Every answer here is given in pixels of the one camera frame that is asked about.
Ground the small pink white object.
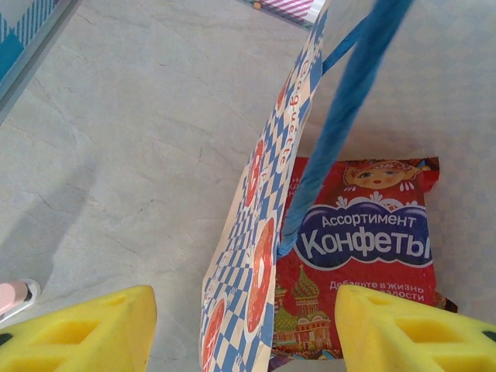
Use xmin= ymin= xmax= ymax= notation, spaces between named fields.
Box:
xmin=0 ymin=278 xmax=42 ymax=319

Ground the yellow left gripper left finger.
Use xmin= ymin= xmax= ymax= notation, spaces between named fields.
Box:
xmin=0 ymin=285 xmax=158 ymax=372

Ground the red matryoshka candy packet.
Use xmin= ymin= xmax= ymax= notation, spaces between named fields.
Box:
xmin=270 ymin=156 xmax=459 ymax=362

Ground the aluminium table edge rail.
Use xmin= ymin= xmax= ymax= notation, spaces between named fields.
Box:
xmin=0 ymin=0 xmax=83 ymax=122

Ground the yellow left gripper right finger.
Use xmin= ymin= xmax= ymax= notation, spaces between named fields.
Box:
xmin=335 ymin=286 xmax=496 ymax=372

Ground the blue checkered paper bag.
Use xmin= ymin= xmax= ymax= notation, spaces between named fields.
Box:
xmin=199 ymin=0 xmax=496 ymax=372

